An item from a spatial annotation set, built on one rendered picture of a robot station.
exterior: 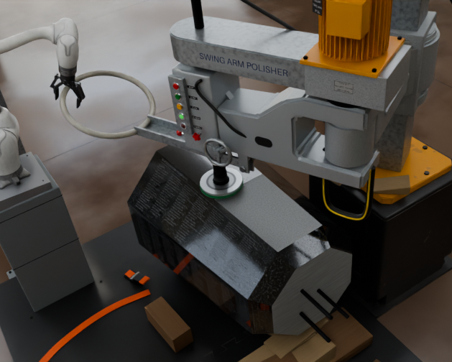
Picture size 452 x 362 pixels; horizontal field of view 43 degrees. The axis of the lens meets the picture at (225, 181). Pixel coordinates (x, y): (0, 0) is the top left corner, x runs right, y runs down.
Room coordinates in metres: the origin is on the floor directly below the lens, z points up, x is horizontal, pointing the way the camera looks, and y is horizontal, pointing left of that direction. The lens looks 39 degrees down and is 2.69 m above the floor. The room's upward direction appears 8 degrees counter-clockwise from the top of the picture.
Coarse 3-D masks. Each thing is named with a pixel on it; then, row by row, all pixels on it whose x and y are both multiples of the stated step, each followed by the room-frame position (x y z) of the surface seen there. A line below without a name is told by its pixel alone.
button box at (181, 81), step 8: (168, 80) 2.16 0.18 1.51; (176, 80) 2.13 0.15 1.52; (184, 80) 2.12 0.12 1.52; (184, 88) 2.11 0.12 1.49; (184, 96) 2.12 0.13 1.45; (176, 104) 2.15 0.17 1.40; (184, 104) 2.12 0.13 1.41; (176, 112) 2.15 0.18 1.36; (184, 112) 2.12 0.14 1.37; (176, 120) 2.16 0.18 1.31; (184, 120) 2.13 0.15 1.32; (192, 128) 2.12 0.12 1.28
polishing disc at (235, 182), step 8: (208, 176) 2.24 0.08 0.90; (232, 176) 2.22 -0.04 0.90; (240, 176) 2.21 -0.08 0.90; (200, 184) 2.19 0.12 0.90; (208, 184) 2.18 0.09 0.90; (232, 184) 2.15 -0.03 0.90; (240, 184) 2.15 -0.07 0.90; (208, 192) 2.11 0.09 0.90; (216, 192) 2.11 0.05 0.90; (224, 192) 2.10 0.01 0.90; (232, 192) 2.10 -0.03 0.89
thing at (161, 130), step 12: (156, 120) 2.47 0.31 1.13; (168, 120) 2.44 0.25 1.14; (144, 132) 2.38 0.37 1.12; (156, 132) 2.34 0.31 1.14; (168, 132) 2.39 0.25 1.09; (168, 144) 2.29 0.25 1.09; (180, 144) 2.25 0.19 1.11; (204, 156) 2.17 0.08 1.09; (228, 156) 2.08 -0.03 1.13; (240, 168) 2.00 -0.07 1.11; (252, 168) 2.01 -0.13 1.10
